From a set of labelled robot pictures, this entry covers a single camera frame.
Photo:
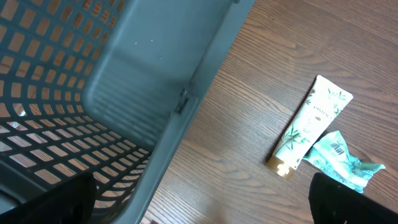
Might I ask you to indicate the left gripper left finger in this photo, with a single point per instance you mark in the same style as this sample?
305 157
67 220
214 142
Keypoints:
71 202

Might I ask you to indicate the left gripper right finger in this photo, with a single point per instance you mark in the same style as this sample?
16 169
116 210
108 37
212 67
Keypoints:
332 202

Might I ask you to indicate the teal snack packet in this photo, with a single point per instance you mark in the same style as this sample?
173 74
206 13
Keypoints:
331 155

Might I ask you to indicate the white cosmetic tube gold cap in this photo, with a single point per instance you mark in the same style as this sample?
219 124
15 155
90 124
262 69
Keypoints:
323 104

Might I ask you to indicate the grey plastic mesh basket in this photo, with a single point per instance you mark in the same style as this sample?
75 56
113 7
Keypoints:
105 87

